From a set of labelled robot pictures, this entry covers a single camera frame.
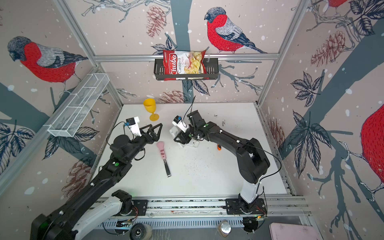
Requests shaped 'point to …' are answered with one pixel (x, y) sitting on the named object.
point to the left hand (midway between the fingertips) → (155, 125)
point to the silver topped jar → (224, 228)
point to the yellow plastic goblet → (150, 105)
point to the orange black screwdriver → (219, 147)
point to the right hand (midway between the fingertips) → (175, 139)
